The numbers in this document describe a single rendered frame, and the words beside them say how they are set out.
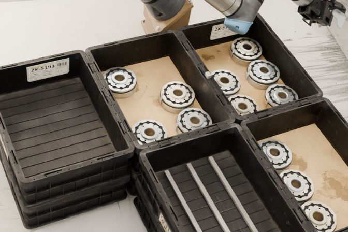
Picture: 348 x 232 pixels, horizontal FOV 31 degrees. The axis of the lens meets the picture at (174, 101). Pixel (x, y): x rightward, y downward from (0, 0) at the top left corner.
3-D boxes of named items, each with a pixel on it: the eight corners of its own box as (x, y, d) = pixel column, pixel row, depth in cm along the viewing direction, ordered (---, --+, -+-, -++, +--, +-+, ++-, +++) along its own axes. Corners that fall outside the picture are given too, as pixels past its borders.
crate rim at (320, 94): (174, 33, 194) (175, 28, 192) (255, 15, 205) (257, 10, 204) (236, 127, 171) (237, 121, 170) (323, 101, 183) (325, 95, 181)
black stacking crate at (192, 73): (83, 76, 190) (84, 49, 181) (170, 56, 201) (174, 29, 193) (133, 177, 167) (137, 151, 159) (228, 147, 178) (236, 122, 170)
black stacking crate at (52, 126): (-17, 100, 179) (-20, 72, 170) (82, 77, 190) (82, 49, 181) (23, 211, 156) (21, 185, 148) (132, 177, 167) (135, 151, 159)
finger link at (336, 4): (336, 15, 193) (318, 4, 188) (338, 10, 193) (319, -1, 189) (348, 14, 189) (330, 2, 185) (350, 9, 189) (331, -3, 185)
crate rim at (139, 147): (83, 54, 183) (83, 47, 181) (174, 33, 194) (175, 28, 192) (136, 156, 160) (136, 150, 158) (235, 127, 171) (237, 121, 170)
